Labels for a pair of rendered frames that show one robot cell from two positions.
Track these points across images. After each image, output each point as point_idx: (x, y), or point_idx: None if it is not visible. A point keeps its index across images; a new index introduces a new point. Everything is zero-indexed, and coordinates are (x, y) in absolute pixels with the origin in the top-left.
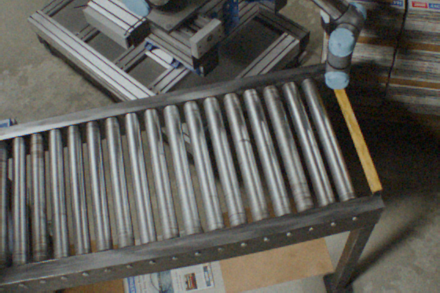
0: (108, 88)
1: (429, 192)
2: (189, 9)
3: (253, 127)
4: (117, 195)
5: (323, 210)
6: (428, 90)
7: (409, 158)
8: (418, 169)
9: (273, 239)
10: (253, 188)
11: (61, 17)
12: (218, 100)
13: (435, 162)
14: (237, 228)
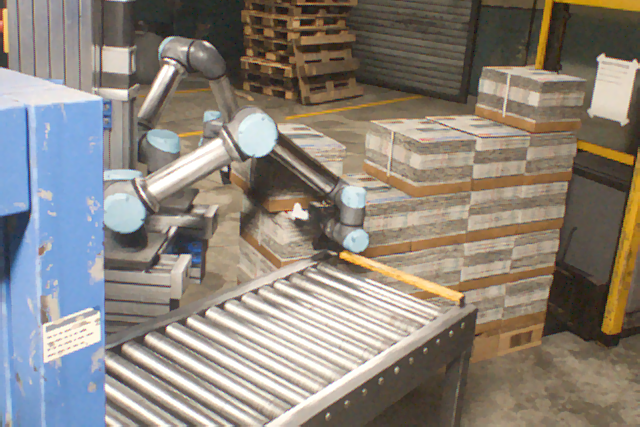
0: None
1: (436, 424)
2: (154, 244)
3: (309, 301)
4: (231, 378)
5: (434, 322)
6: None
7: (391, 406)
8: (407, 411)
9: (414, 364)
10: (361, 330)
11: None
12: None
13: (418, 400)
14: (381, 356)
